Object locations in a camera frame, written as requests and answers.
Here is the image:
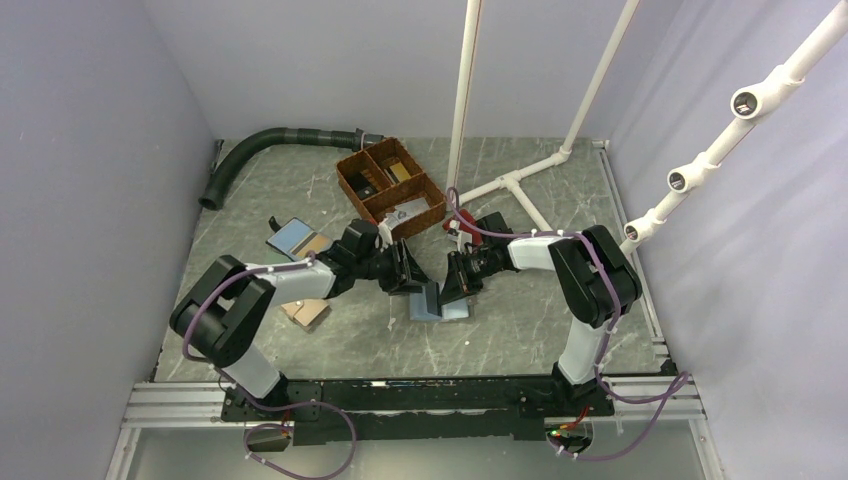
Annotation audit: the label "white PVC pipe frame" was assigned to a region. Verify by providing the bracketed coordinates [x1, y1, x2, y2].
[440, 1, 678, 231]

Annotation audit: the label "cards in basket front compartment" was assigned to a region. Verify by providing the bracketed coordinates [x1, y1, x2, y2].
[383, 197, 430, 229]

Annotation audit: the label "black card in basket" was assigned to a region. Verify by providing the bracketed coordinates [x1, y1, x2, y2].
[348, 172, 378, 200]

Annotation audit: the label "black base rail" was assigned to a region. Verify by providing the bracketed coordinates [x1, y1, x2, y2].
[221, 374, 614, 446]

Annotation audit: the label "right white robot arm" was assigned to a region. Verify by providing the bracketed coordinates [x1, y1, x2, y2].
[438, 212, 642, 415]

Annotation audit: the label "open blue card wallet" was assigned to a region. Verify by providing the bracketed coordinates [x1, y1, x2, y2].
[266, 216, 333, 261]

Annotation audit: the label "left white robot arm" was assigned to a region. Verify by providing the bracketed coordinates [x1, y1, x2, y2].
[169, 219, 430, 420]

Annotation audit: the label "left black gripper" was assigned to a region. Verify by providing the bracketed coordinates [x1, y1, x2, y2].
[355, 239, 433, 296]

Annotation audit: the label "gold card in basket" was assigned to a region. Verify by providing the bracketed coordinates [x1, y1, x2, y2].
[386, 162, 412, 184]

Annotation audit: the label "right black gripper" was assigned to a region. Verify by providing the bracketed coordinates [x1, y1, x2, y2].
[438, 248, 501, 306]

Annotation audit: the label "white pipe camera boom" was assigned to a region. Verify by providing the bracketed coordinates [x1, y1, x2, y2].
[620, 1, 847, 255]

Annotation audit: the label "brown woven divided basket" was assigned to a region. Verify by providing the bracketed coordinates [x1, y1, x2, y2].
[336, 137, 446, 240]

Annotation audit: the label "red leather wallet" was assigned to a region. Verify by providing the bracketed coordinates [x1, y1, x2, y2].
[442, 209, 476, 233]

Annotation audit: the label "beige snap card holder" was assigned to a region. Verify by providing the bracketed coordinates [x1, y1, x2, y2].
[281, 299, 331, 333]

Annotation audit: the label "black corrugated hose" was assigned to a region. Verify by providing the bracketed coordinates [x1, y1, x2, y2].
[197, 127, 388, 213]

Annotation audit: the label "grey leather card holder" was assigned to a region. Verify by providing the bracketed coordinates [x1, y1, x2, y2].
[408, 281, 472, 323]

